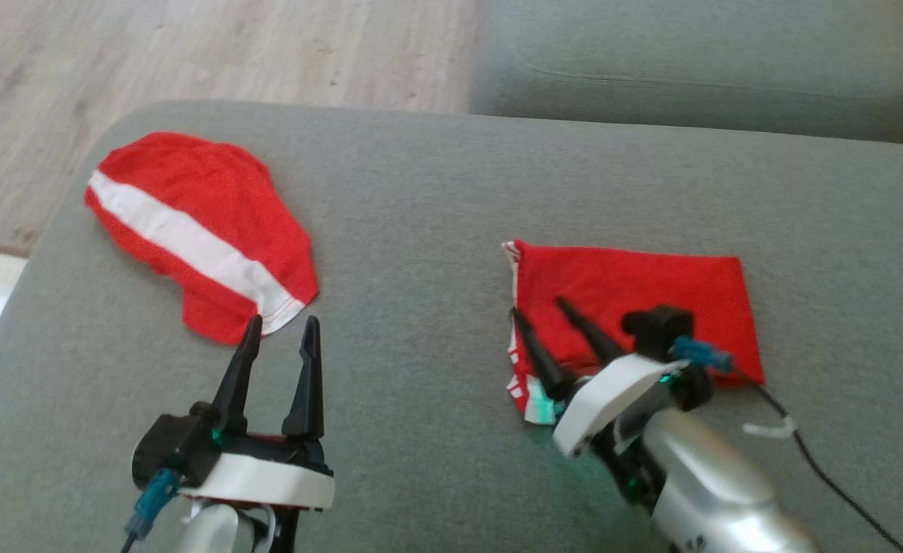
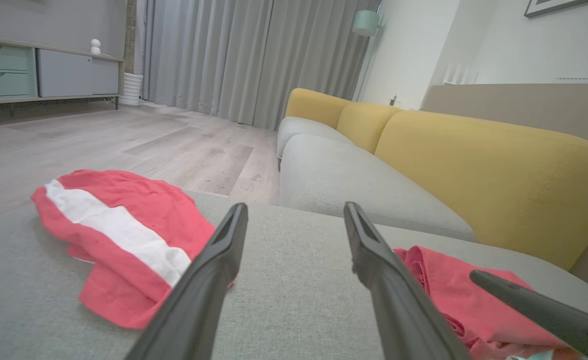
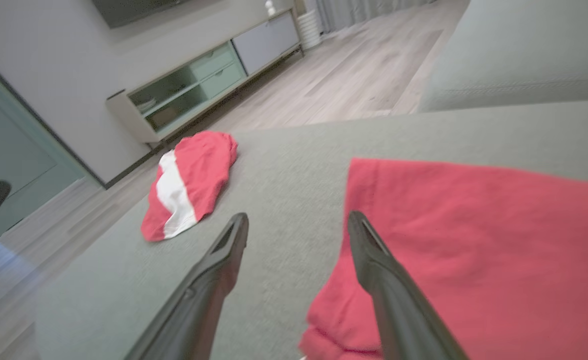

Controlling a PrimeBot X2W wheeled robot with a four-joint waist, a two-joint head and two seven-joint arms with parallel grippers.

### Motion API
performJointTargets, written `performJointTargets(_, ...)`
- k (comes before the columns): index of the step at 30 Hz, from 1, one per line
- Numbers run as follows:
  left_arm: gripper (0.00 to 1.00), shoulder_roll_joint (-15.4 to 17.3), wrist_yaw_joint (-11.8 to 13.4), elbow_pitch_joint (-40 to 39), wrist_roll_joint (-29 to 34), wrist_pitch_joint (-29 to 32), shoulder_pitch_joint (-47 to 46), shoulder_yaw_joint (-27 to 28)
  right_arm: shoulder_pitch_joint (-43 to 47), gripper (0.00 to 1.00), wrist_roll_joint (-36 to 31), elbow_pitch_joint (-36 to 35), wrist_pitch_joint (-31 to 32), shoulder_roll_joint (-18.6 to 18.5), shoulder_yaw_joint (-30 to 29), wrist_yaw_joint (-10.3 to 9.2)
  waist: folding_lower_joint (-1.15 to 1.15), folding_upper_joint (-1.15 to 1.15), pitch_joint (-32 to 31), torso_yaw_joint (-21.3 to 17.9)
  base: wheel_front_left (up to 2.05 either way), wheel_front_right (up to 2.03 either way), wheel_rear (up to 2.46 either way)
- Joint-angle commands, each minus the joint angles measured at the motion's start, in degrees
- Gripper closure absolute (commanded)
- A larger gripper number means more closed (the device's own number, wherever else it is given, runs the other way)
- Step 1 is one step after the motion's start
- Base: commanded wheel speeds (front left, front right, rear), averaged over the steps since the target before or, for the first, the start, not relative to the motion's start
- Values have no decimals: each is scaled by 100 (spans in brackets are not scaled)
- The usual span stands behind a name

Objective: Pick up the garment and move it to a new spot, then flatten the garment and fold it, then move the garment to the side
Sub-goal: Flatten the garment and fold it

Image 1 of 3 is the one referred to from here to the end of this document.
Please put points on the red garment with white stripe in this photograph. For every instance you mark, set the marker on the red garment with white stripe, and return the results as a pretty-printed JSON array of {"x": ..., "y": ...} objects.
[{"x": 206, "y": 207}]

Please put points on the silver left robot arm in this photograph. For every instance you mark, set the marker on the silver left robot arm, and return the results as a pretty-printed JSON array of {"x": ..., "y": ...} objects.
[{"x": 213, "y": 530}]

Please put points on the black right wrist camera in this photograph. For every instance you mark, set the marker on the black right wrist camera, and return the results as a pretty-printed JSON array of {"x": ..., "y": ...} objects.
[{"x": 659, "y": 326}]

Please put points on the long grey sofa seat cushion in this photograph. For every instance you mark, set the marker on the long grey sofa seat cushion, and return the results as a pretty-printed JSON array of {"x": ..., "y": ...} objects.
[{"x": 689, "y": 54}]

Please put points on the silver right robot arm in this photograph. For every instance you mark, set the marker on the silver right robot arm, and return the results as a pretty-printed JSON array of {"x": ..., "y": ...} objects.
[{"x": 697, "y": 468}]

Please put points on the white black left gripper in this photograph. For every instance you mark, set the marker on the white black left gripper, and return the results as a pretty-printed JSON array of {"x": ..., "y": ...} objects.
[{"x": 267, "y": 480}]

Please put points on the grey and yellow sofa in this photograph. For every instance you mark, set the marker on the grey and yellow sofa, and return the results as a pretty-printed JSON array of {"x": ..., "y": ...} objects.
[{"x": 421, "y": 230}]

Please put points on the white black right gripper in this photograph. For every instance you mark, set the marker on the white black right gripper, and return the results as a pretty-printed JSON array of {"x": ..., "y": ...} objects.
[{"x": 613, "y": 392}]

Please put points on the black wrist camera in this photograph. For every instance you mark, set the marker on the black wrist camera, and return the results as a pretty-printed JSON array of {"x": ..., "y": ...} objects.
[
  {"x": 659, "y": 326},
  {"x": 167, "y": 445}
]

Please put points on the red jersey with black letters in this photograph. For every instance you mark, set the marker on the red jersey with black letters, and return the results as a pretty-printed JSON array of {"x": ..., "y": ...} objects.
[{"x": 651, "y": 284}]

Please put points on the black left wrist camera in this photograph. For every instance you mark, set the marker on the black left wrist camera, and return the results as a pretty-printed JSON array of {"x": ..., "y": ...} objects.
[{"x": 167, "y": 445}]

